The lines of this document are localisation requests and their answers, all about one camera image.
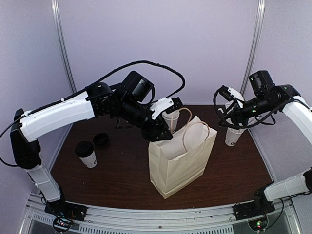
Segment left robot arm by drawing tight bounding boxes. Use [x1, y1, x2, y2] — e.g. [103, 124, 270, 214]
[9, 71, 174, 216]

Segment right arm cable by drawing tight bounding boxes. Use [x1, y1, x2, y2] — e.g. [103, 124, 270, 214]
[213, 87, 295, 130]

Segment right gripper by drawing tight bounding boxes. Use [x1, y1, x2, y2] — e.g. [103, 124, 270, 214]
[219, 94, 276, 130]

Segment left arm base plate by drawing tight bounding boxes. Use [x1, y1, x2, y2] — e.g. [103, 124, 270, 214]
[44, 202, 87, 233]

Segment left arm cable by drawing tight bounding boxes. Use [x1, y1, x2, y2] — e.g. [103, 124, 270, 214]
[0, 60, 186, 166]

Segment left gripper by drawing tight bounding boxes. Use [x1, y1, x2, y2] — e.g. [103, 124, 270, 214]
[117, 97, 174, 142]

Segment white wrapped stirrers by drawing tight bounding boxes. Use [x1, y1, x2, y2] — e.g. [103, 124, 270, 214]
[217, 101, 245, 134]

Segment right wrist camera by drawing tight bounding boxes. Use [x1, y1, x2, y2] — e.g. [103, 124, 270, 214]
[219, 85, 245, 108]

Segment black cup lid stack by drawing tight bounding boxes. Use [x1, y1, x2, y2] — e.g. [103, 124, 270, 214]
[93, 133, 109, 146]

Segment left aluminium frame post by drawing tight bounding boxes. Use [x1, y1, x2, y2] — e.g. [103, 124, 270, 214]
[50, 0, 82, 108]

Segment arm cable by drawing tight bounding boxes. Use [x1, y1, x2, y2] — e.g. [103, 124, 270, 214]
[213, 87, 295, 130]
[0, 60, 186, 166]

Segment front aluminium rail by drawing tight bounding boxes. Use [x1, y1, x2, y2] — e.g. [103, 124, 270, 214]
[20, 192, 300, 234]

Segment white paper bag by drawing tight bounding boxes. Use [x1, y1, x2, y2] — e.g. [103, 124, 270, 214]
[148, 116, 217, 199]

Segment white paper cup stack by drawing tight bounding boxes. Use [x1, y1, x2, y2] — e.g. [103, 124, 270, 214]
[162, 110, 180, 133]

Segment cup holding stirrers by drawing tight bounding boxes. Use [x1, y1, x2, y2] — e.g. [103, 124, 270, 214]
[225, 128, 244, 147]

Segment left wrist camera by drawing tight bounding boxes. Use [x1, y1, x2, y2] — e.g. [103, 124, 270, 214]
[150, 97, 183, 120]

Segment aluminium frame post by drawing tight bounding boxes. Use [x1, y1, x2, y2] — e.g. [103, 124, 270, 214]
[240, 0, 266, 95]
[50, 0, 82, 108]

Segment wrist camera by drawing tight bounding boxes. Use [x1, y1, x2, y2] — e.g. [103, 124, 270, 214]
[150, 97, 183, 120]
[219, 85, 245, 108]

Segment right aluminium frame post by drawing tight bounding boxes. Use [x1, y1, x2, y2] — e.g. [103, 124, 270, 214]
[240, 0, 266, 95]

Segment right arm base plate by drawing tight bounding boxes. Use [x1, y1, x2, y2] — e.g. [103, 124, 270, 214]
[233, 201, 275, 233]

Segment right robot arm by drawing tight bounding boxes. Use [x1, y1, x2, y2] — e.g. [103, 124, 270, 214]
[215, 70, 312, 215]

